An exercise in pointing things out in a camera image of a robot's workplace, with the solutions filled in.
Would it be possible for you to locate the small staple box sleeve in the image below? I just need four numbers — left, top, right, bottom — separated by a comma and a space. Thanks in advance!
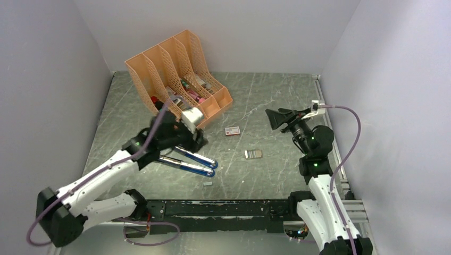
224, 126, 241, 136

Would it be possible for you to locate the black round item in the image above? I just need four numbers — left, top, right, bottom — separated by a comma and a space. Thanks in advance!
155, 101, 164, 110

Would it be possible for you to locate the blue metal stapler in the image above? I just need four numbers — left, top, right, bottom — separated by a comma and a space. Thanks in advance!
158, 146, 219, 177

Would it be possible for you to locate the grey white stapler remover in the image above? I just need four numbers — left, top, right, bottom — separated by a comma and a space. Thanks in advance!
165, 87, 182, 104

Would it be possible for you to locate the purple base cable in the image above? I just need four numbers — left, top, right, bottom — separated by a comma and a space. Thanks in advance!
116, 218, 181, 247
289, 234, 318, 244

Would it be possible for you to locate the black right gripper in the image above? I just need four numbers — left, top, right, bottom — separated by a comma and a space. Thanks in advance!
265, 107, 312, 156

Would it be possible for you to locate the orange plastic file organizer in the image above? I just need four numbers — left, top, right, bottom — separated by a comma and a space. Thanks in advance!
125, 30, 233, 128

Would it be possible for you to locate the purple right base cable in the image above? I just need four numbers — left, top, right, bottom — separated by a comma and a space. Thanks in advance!
289, 234, 318, 244

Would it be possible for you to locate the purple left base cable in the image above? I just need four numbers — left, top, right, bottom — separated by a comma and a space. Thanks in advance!
116, 218, 181, 247

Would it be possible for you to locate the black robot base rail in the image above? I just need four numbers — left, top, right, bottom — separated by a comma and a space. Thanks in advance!
116, 191, 318, 236

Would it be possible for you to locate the grey white item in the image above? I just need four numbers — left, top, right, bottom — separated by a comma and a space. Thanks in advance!
195, 76, 212, 90

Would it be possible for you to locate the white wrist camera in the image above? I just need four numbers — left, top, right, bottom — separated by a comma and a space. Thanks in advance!
302, 100, 326, 120
181, 107, 204, 134

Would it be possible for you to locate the pink marker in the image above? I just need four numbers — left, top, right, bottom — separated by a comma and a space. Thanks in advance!
186, 89, 205, 104

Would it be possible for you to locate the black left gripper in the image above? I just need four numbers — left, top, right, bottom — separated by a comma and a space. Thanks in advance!
160, 117, 209, 154

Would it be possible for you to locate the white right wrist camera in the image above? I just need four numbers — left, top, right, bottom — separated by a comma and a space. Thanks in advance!
302, 100, 326, 120

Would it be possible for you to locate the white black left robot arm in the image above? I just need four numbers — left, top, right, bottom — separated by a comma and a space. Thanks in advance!
36, 109, 218, 248

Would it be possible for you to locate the green capped marker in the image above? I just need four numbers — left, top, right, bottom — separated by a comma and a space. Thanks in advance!
181, 79, 189, 89

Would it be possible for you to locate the red round item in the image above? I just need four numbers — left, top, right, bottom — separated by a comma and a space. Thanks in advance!
151, 96, 159, 104

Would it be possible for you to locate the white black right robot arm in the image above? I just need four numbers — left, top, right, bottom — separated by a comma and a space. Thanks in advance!
265, 108, 374, 254

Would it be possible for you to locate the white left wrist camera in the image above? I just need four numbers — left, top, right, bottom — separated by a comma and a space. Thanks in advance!
181, 107, 204, 134

